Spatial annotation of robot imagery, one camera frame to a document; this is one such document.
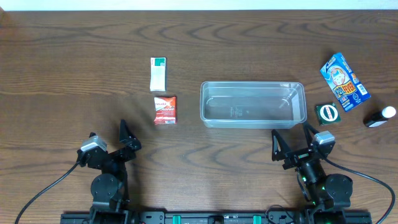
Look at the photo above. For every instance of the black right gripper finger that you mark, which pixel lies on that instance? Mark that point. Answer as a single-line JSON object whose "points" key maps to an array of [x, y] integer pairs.
{"points": [[280, 149], [309, 132]]}

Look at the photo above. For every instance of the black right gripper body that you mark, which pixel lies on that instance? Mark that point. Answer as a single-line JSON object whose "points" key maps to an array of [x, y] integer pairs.
{"points": [[297, 156]]}

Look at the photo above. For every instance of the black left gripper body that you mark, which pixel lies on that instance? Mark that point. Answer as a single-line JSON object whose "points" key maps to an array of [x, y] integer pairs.
{"points": [[117, 154]]}

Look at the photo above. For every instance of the blue Kool Fever box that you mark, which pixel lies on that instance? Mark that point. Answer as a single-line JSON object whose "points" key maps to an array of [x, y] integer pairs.
{"points": [[343, 82]]}

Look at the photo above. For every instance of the black bottle white cap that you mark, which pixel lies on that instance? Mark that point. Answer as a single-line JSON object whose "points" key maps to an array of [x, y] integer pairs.
{"points": [[380, 118]]}

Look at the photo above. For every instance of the clear plastic container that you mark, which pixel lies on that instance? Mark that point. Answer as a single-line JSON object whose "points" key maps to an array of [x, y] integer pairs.
{"points": [[252, 105]]}

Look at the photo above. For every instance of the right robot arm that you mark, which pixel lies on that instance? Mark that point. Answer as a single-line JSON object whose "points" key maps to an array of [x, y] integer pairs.
{"points": [[329, 194]]}

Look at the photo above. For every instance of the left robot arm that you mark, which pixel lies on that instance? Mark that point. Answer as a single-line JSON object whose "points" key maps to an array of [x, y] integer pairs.
{"points": [[110, 189]]}

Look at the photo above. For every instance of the red Panadol box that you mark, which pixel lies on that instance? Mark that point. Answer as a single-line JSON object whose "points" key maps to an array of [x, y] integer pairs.
{"points": [[165, 110]]}

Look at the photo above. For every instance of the white green Panadol box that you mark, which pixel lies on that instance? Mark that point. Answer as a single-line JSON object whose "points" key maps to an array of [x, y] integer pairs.
{"points": [[158, 74]]}

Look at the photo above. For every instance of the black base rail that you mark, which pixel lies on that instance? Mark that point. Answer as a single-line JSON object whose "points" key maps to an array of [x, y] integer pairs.
{"points": [[271, 216]]}

